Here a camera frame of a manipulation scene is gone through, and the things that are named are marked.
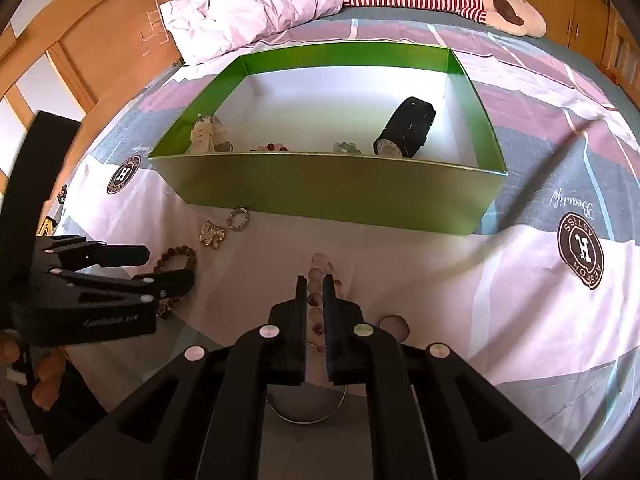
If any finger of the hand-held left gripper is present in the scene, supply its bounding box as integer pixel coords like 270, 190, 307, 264
34, 235, 151, 270
49, 268, 196, 307

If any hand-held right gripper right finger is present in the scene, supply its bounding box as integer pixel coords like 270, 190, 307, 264
322, 274, 581, 480

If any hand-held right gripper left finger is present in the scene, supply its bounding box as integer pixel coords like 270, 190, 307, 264
52, 275, 308, 480

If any brown bead bracelet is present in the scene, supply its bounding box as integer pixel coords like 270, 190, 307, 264
154, 245, 198, 318

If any pale bead bracelet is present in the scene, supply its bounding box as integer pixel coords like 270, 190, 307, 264
306, 252, 346, 348

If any green cardboard box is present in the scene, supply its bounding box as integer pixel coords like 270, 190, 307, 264
147, 41, 508, 236

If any cream wrist watch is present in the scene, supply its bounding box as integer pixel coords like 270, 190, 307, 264
185, 114, 235, 156

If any black wrist watch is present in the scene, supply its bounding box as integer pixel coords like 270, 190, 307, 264
372, 96, 437, 159

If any person's left hand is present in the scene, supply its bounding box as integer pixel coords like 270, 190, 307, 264
0, 330, 68, 411

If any gold flower brooch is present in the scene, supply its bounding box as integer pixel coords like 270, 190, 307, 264
199, 219, 227, 250

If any thin silver bangle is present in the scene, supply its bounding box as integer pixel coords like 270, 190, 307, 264
264, 342, 349, 425

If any printed striped bed sheet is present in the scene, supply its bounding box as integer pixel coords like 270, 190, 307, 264
60, 7, 640, 480

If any wooden headboard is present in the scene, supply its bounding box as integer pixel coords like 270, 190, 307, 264
0, 0, 186, 196

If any pink pillow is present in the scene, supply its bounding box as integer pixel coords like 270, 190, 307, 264
160, 0, 345, 66

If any small silver beaded ring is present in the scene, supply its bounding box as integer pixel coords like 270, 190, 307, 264
226, 206, 251, 232

